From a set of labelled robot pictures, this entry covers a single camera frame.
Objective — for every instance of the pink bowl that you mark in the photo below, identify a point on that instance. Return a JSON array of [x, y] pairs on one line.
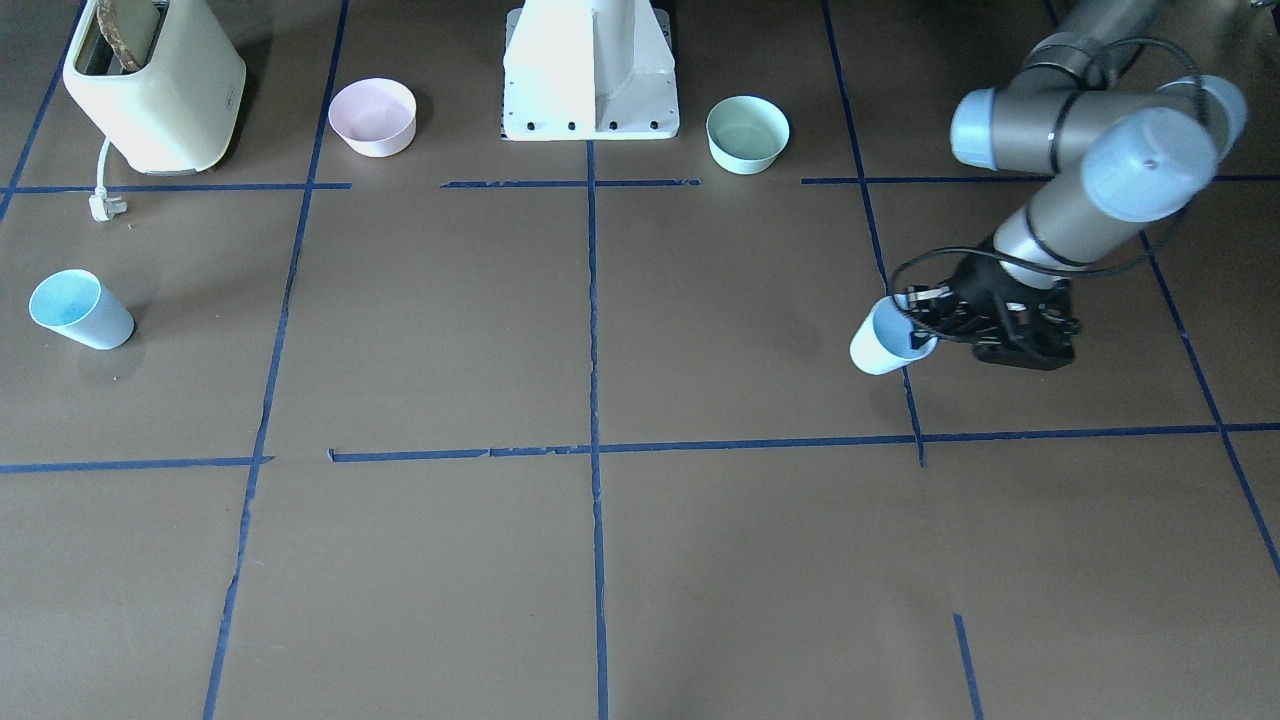
[[376, 117]]

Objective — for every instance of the toast slice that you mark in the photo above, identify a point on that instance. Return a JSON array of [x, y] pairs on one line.
[[130, 28]]

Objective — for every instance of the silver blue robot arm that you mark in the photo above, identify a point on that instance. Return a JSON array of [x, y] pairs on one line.
[[1127, 128]]

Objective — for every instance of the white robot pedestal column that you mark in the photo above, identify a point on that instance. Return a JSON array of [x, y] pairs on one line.
[[589, 71]]

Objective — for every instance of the mint green bowl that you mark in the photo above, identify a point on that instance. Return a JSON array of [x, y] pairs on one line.
[[746, 134]]

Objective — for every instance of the cream toaster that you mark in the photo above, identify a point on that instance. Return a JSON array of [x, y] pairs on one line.
[[177, 116]]

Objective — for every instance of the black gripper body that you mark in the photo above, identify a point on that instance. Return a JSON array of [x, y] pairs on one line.
[[972, 283]]

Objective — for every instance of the light blue cup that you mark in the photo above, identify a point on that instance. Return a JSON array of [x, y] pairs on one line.
[[76, 304], [886, 340]]

